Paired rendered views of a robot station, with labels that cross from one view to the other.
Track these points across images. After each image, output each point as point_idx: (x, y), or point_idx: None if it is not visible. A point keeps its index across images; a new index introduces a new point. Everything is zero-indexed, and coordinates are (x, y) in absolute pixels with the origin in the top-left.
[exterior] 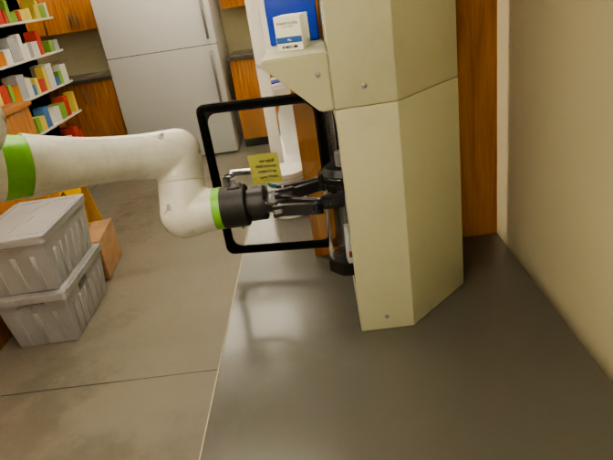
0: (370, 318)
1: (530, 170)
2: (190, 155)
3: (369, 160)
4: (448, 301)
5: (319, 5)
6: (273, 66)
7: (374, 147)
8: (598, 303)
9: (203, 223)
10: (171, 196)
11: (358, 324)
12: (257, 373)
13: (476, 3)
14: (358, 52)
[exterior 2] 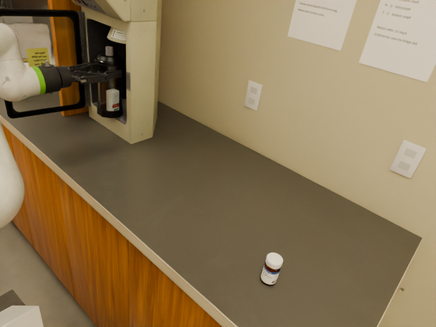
0: (135, 136)
1: (175, 63)
2: (17, 43)
3: (143, 50)
4: (157, 126)
5: None
6: None
7: (145, 43)
8: (222, 114)
9: (34, 89)
10: (9, 71)
11: (125, 141)
12: (96, 172)
13: None
14: None
